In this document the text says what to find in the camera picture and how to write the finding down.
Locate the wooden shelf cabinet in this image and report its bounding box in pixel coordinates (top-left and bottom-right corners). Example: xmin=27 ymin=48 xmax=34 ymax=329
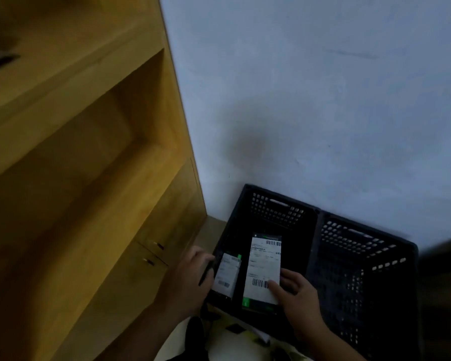
xmin=0 ymin=0 xmax=228 ymax=361

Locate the person's right hand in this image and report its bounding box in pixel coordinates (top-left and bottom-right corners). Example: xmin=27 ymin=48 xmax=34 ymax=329
xmin=267 ymin=268 xmax=327 ymax=339

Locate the person's left hand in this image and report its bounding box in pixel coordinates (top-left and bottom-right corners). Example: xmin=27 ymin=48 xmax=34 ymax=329
xmin=156 ymin=246 xmax=217 ymax=321

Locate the person's left forearm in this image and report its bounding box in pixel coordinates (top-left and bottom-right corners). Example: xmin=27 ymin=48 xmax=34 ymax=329
xmin=94 ymin=297 xmax=201 ymax=361

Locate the black perforated plastic crate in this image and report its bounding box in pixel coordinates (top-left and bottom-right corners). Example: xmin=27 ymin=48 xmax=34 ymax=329
xmin=206 ymin=184 xmax=420 ymax=361

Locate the person's right forearm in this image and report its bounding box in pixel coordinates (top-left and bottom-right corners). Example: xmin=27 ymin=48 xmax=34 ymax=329
xmin=296 ymin=326 xmax=366 ymax=361

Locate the dark furniture piece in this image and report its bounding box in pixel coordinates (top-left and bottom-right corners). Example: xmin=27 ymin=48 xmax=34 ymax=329
xmin=417 ymin=233 xmax=451 ymax=361

